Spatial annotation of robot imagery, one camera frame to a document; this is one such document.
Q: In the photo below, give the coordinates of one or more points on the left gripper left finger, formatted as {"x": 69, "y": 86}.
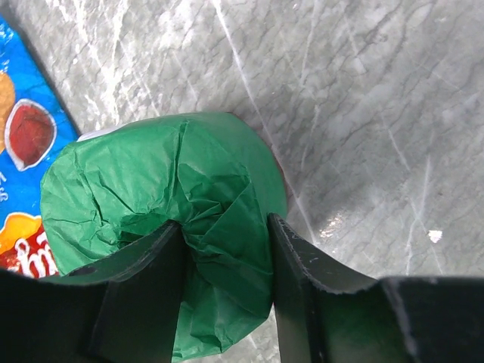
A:
{"x": 122, "y": 308}

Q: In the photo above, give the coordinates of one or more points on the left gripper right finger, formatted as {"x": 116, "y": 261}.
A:
{"x": 327, "y": 312}

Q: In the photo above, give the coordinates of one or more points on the green roll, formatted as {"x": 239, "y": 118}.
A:
{"x": 209, "y": 172}

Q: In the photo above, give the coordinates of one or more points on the blue Lays chips bag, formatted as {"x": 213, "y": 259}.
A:
{"x": 34, "y": 130}

